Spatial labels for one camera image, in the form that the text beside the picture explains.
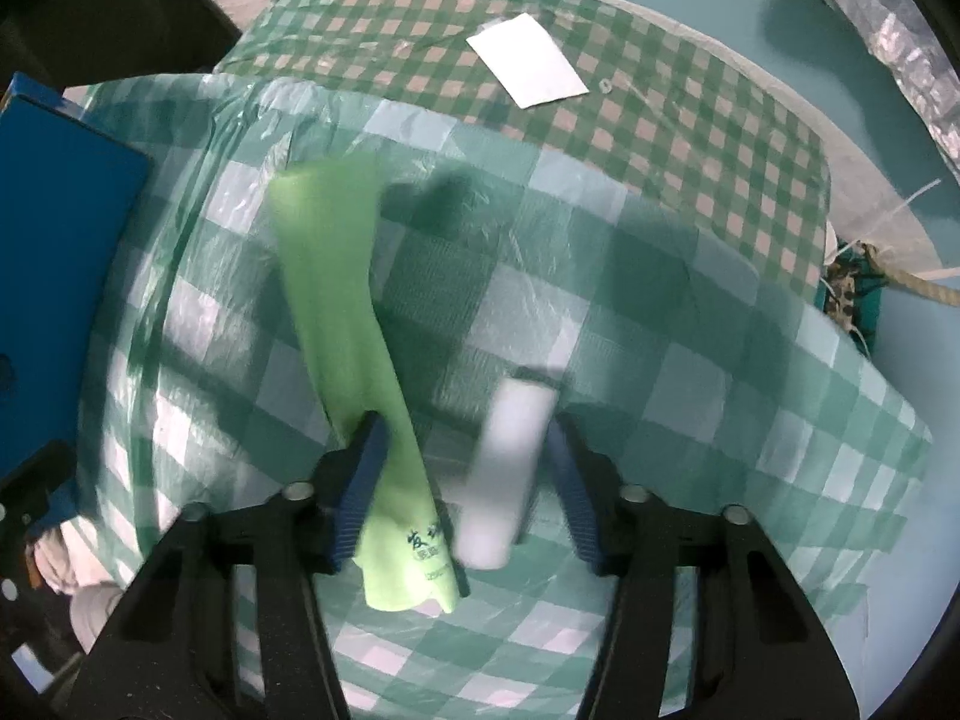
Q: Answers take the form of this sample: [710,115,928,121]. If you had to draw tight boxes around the light green foam sheet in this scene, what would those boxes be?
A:
[267,153,459,611]

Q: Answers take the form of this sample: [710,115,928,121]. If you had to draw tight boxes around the pink white plastic bag bundle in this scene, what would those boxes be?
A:
[28,527,124,653]

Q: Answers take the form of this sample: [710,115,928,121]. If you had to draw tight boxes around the large-check green plastic tablecloth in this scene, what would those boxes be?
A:
[73,73,936,720]

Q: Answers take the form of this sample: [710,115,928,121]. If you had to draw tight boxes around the blue cardboard box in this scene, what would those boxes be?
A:
[2,73,151,472]

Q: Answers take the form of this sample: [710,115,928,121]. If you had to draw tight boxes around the black furniture panel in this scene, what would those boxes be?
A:
[2,0,241,91]

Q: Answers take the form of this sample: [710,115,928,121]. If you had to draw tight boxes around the small-check green tablecloth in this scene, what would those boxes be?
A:
[221,0,830,296]

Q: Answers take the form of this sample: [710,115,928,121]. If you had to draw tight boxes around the white paper card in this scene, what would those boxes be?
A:
[467,13,589,110]

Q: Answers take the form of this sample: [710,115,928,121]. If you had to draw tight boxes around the silver foil sheet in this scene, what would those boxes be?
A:
[823,0,958,172]

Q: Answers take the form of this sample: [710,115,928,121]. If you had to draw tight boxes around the teal basket with cables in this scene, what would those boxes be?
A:
[822,245,887,340]

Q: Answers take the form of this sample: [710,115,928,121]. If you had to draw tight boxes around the beige braided rope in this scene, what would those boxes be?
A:
[857,242,960,309]

